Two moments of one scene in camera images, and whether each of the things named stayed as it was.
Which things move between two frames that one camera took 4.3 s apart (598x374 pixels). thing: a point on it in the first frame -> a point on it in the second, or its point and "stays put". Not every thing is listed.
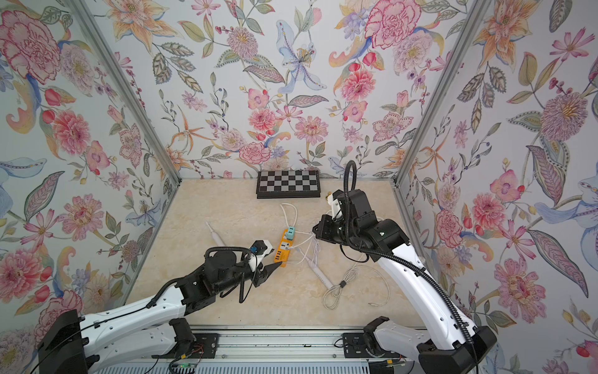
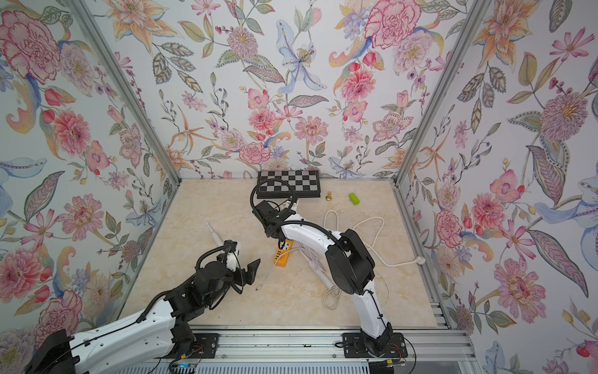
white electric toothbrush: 216,237 stays put
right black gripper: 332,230 -> 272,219
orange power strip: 282,255 stays put
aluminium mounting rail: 284,346 stays put
